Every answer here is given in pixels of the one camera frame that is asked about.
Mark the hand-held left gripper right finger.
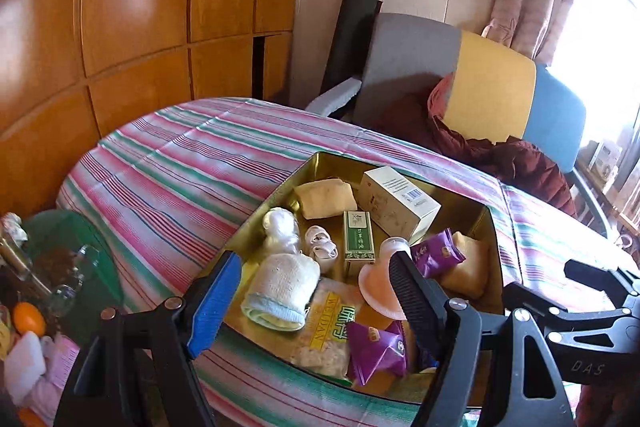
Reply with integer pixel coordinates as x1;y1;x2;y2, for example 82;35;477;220
389;251;576;427

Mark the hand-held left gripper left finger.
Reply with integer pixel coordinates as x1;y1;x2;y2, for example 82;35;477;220
52;251;242;427

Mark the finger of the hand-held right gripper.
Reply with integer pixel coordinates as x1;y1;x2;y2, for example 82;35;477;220
501;281;640;343
564;258;640;295

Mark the purple snack packet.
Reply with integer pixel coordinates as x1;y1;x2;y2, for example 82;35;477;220
345;321;410;387
410;228;467;279

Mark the yellow sponge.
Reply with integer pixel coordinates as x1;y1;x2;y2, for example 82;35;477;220
294;177;358;220
440;231;491;299

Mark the white towel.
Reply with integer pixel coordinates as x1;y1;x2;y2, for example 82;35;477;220
241;253;321;333

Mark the green and white box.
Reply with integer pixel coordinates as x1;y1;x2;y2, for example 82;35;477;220
342;210;377;278

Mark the yellow snack packet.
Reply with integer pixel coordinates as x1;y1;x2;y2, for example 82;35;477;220
287;279;401;380

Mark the beige carton box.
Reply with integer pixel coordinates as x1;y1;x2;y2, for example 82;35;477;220
359;166;442;245

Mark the gold tin box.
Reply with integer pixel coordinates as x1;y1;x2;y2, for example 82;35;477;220
197;151;506;408

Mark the person's right forearm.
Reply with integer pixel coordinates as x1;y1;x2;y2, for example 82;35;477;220
575;382;640;427

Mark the wooden side table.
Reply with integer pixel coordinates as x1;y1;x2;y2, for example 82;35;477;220
575;157;640;258

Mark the white carton box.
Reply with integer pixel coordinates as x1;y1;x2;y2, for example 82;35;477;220
587;141;623;175

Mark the green glass side table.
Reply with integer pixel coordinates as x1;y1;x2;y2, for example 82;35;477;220
20;209;125;348

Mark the dark red jacket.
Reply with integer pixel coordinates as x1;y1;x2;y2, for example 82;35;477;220
370;72;578;218

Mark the clear glass cup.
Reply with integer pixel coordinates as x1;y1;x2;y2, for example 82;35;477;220
50;244;101;318

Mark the striped tablecloth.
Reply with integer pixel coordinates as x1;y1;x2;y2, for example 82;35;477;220
55;97;640;427

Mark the orange fruit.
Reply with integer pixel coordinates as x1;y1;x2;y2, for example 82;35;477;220
17;407;46;427
12;302;47;337

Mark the brass metal tube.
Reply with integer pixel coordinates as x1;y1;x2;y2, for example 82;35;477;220
0;234;53;298

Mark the crumpled white tissue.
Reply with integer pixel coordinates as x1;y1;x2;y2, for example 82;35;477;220
0;213;28;243

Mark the grey yellow blue armchair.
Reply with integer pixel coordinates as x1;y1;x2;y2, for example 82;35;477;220
304;12;613;238

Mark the black rolled mat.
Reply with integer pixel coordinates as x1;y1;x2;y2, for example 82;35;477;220
320;0;381;95

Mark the wooden wardrobe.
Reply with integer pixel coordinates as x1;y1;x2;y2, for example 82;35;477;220
0;0;308;218

